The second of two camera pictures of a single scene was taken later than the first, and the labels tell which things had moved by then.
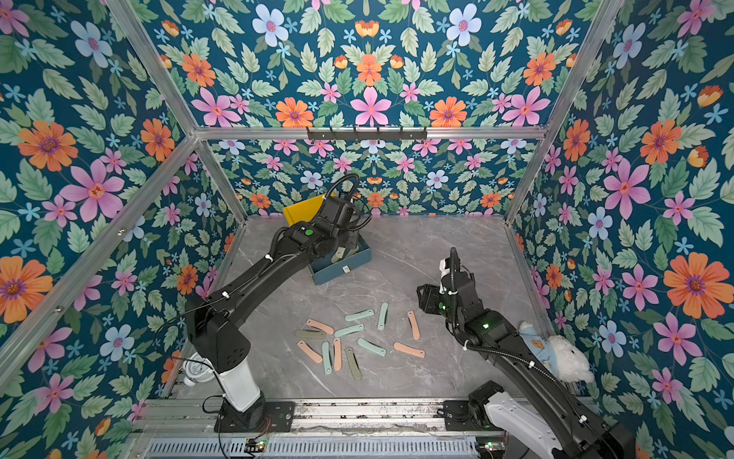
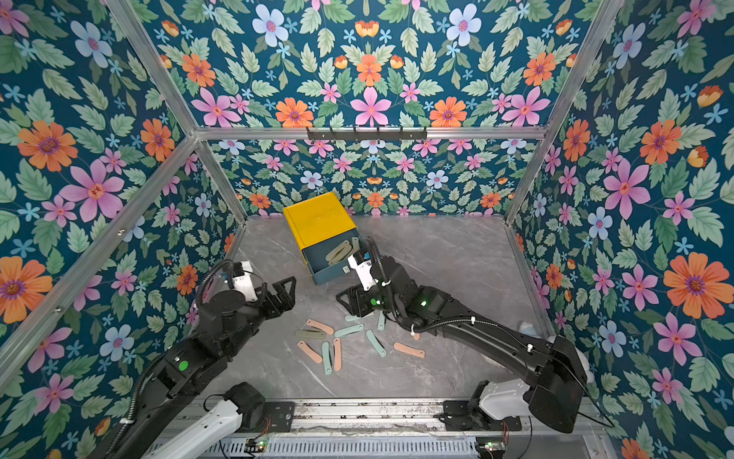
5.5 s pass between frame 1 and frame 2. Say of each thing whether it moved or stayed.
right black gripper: moved
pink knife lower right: stayed
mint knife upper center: stayed
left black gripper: moved
